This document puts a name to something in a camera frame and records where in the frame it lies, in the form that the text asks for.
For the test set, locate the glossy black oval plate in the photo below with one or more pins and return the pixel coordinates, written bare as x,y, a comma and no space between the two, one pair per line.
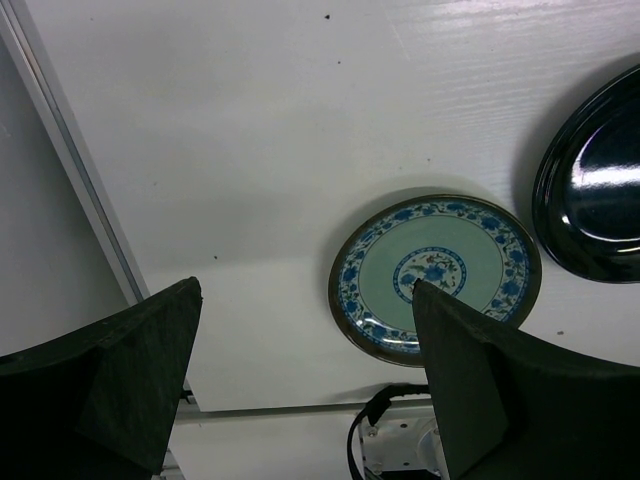
585,198

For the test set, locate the aluminium table edge rail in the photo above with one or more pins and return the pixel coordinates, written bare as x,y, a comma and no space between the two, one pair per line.
26,48

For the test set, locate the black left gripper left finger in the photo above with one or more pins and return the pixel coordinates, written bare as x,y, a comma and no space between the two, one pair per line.
100,402

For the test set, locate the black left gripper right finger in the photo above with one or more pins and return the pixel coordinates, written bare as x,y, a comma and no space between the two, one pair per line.
511,406

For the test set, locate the blue floral green plate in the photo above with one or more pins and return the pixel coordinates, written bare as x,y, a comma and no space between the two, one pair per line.
468,247

